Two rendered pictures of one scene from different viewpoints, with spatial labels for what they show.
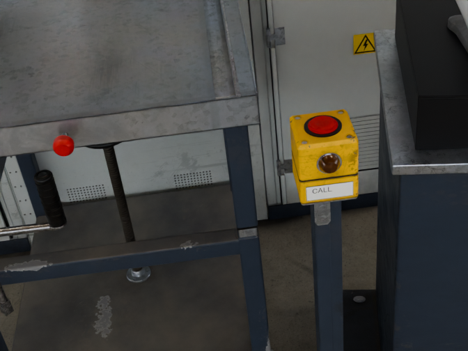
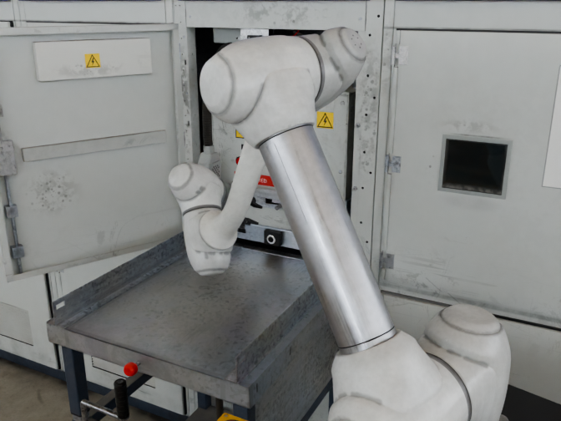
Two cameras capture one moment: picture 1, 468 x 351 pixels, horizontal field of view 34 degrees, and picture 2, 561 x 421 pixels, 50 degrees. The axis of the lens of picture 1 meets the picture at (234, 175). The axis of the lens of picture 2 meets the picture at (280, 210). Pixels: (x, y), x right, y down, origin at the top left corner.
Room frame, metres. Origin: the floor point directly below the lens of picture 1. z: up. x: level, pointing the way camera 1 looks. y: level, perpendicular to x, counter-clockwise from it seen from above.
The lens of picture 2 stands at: (0.06, -0.63, 1.65)
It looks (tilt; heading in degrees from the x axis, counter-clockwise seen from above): 19 degrees down; 28
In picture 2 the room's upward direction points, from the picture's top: straight up
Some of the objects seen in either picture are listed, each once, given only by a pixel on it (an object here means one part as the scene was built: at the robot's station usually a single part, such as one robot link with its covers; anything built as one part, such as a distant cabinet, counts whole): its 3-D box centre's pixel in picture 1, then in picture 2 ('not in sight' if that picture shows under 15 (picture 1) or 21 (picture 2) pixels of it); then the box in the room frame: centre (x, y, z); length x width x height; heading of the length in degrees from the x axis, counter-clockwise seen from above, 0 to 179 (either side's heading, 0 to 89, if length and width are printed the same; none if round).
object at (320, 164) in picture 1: (329, 165); not in sight; (0.79, -0.13, 0.87); 0.03 x 0.01 x 0.03; 91
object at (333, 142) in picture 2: not in sight; (275, 163); (1.74, 0.27, 1.15); 0.48 x 0.01 x 0.48; 90
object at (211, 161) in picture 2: not in sight; (210, 177); (1.67, 0.48, 1.09); 0.08 x 0.05 x 0.17; 0
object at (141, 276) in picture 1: (138, 271); not in sight; (1.36, 0.26, 0.18); 0.06 x 0.06 x 0.02
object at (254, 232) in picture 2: not in sight; (277, 234); (1.76, 0.27, 0.89); 0.54 x 0.05 x 0.06; 90
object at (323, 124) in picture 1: (322, 127); not in sight; (0.83, -0.12, 0.90); 0.04 x 0.04 x 0.02
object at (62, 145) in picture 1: (64, 142); (133, 367); (1.00, 0.26, 0.82); 0.04 x 0.03 x 0.03; 1
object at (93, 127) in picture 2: not in sight; (93, 147); (1.44, 0.76, 1.21); 0.63 x 0.07 x 0.74; 154
